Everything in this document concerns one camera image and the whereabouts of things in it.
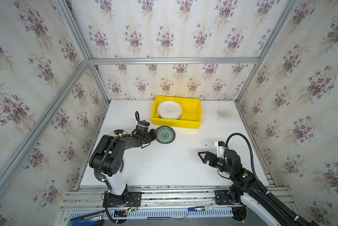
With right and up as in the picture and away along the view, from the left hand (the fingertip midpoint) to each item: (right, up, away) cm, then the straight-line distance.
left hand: (156, 133), depth 97 cm
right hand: (+27, -11, -18) cm, 34 cm away
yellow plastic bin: (+27, +15, +12) cm, 33 cm away
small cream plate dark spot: (-31, 0, +2) cm, 31 cm away
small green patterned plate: (+6, -1, +2) cm, 6 cm away
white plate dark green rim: (+14, +10, +7) cm, 19 cm away
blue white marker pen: (+24, -34, -28) cm, 50 cm away
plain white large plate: (+10, +17, +11) cm, 22 cm away
